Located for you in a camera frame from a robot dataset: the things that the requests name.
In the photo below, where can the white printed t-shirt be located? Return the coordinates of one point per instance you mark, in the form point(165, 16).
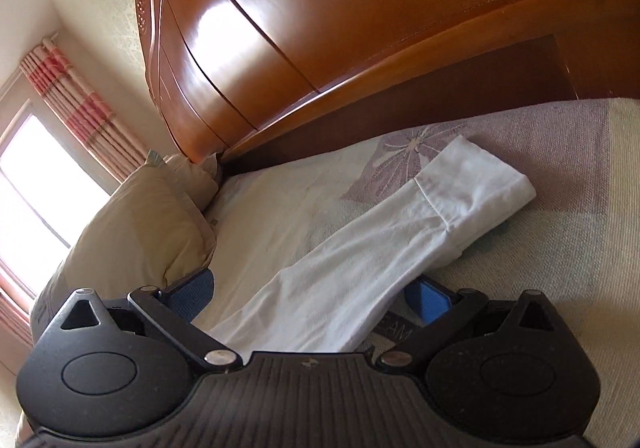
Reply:
point(380, 238)

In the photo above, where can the floral patchwork pillow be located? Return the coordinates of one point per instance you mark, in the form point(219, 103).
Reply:
point(135, 228)

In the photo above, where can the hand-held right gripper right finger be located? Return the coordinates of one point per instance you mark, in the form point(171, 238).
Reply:
point(430, 300)

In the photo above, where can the window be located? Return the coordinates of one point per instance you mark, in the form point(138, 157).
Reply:
point(35, 188)

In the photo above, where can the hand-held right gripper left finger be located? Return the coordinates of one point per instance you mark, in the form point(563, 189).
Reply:
point(192, 295)

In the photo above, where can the wooden headboard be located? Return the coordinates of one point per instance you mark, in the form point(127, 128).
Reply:
point(350, 27)

